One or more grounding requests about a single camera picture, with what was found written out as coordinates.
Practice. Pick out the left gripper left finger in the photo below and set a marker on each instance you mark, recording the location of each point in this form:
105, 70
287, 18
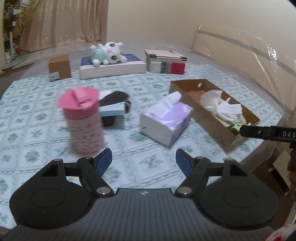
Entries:
90, 170

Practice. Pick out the wooden bookshelf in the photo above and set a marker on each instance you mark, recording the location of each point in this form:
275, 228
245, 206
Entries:
8, 24

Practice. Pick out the light green cloth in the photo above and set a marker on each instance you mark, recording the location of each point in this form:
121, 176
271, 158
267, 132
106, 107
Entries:
235, 128

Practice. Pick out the beige curtain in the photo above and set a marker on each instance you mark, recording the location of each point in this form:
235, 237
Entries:
48, 24

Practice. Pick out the white cloth bag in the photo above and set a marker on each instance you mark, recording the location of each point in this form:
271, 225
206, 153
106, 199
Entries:
210, 99

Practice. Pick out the stack of books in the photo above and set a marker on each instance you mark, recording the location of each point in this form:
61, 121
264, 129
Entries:
167, 62

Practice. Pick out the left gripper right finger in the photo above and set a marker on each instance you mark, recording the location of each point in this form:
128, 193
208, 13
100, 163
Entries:
197, 172

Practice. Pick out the open cardboard tray box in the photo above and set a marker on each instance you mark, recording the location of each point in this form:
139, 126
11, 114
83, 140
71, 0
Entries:
192, 91

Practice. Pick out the small brown cardboard box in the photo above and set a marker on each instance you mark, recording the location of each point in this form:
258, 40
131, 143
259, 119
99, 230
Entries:
59, 68

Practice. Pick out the pink lidded cup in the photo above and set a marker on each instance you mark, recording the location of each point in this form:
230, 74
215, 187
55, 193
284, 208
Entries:
81, 111

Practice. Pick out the purple tissue pack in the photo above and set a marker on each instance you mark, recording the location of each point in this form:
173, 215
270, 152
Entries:
165, 121

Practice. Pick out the clear plastic sheet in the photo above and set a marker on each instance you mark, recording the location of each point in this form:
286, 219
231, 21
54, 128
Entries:
252, 57

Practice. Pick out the white bunny plush toy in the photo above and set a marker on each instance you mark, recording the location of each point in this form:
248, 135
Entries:
110, 53

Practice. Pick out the long white flat box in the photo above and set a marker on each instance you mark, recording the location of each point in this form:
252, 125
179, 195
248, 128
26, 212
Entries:
133, 66

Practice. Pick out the white towel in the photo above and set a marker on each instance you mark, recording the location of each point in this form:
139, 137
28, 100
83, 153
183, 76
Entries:
225, 111

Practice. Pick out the blue surgical face mask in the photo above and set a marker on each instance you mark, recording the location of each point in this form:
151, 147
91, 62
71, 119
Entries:
112, 109

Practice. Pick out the black fuzzy slipper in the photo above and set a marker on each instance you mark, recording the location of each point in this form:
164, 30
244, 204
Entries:
108, 97

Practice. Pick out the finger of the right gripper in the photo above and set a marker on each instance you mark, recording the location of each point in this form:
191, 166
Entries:
272, 133

